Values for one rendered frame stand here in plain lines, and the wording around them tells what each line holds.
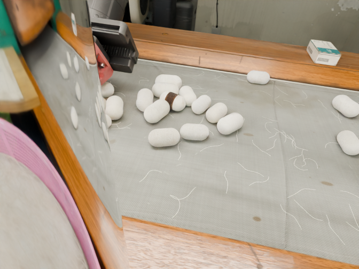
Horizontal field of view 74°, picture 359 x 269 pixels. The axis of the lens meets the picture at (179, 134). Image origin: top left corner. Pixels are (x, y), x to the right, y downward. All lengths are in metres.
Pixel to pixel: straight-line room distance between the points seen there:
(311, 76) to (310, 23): 2.03
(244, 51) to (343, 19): 2.13
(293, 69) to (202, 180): 0.28
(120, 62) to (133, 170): 0.14
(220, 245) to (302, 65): 0.35
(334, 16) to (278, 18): 0.44
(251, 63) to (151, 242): 0.34
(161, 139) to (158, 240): 0.11
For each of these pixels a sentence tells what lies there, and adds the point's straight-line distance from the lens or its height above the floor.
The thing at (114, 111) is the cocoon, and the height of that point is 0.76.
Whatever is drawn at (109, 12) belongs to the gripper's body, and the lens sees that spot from 0.31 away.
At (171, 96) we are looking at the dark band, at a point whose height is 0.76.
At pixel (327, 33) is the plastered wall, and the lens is 2.55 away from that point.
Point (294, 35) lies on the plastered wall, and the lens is 2.47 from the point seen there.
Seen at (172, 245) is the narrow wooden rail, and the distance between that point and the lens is 0.17.
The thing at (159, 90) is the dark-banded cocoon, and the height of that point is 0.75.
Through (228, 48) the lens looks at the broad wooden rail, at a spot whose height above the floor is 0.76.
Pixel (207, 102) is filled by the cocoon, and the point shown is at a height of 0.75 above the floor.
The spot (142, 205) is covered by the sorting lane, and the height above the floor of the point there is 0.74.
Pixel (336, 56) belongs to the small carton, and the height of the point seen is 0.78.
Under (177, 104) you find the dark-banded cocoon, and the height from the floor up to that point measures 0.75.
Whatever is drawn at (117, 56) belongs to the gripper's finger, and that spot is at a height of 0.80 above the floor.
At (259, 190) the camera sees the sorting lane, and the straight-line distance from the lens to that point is 0.24.
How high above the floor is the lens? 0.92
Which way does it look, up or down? 40 degrees down
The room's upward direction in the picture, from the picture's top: 6 degrees clockwise
